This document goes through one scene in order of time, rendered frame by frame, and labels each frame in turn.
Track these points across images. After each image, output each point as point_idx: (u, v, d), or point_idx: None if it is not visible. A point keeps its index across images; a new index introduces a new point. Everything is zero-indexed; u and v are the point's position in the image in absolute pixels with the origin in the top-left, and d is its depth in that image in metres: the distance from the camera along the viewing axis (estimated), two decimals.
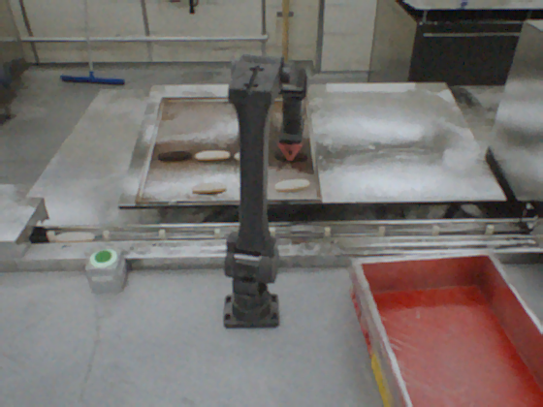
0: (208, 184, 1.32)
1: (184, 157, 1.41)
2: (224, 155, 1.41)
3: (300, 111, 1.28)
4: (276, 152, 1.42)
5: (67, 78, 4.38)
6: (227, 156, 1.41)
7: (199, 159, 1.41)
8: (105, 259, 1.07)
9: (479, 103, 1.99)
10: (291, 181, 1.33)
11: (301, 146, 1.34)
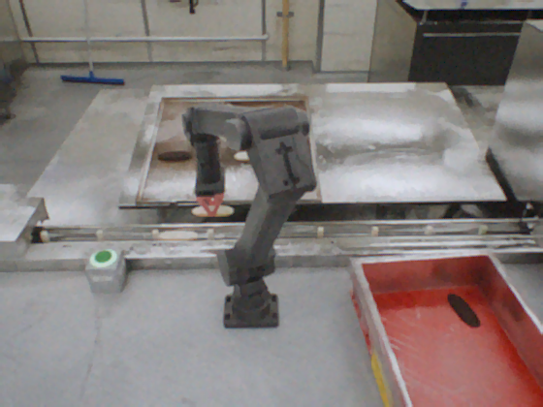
0: None
1: (184, 157, 1.41)
2: (227, 211, 1.18)
3: (219, 152, 1.08)
4: (454, 294, 1.09)
5: (67, 78, 4.38)
6: (230, 212, 1.18)
7: (196, 214, 1.17)
8: (105, 259, 1.07)
9: (479, 103, 1.99)
10: None
11: None
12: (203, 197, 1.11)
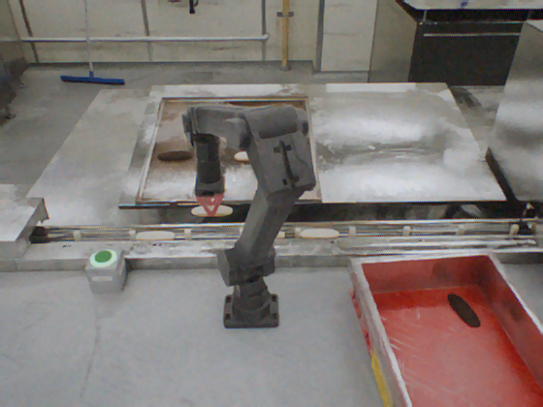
0: None
1: (184, 157, 1.41)
2: (278, 235, 1.22)
3: (219, 152, 1.08)
4: (454, 294, 1.09)
5: (67, 78, 4.38)
6: (281, 236, 1.22)
7: None
8: (105, 259, 1.07)
9: (479, 103, 1.99)
10: (211, 206, 1.19)
11: (222, 197, 1.11)
12: None
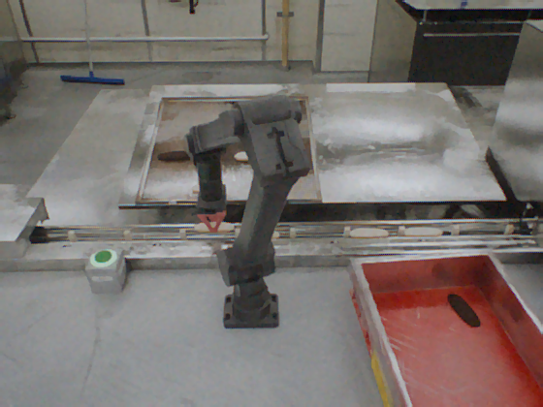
0: None
1: (184, 157, 1.41)
2: (383, 234, 1.22)
3: (221, 172, 1.11)
4: (454, 294, 1.09)
5: (67, 78, 4.38)
6: (386, 234, 1.22)
7: (354, 237, 1.22)
8: (105, 259, 1.07)
9: (479, 103, 1.99)
10: (213, 223, 1.22)
11: (224, 215, 1.14)
12: None
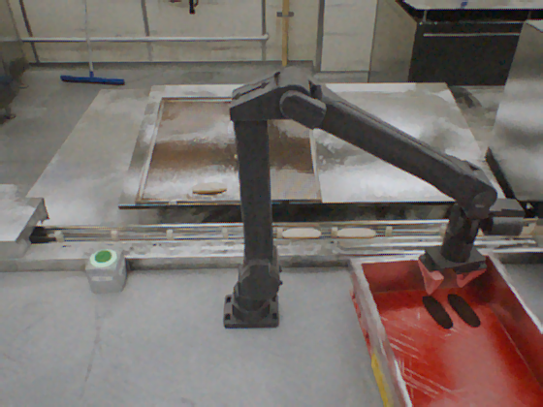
0: (208, 184, 1.32)
1: (438, 322, 1.02)
2: (479, 233, 1.23)
3: (458, 233, 0.90)
4: (454, 294, 1.09)
5: (67, 78, 4.38)
6: (482, 234, 1.23)
7: None
8: (105, 259, 1.07)
9: (479, 103, 1.99)
10: (301, 230, 1.23)
11: None
12: (422, 264, 0.97)
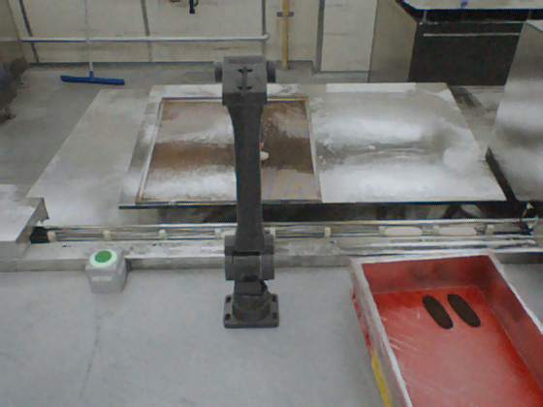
0: None
1: (438, 322, 1.02)
2: None
3: None
4: (454, 294, 1.09)
5: (67, 78, 4.38)
6: None
7: None
8: (105, 259, 1.07)
9: (479, 103, 1.99)
10: (401, 228, 1.24)
11: None
12: None
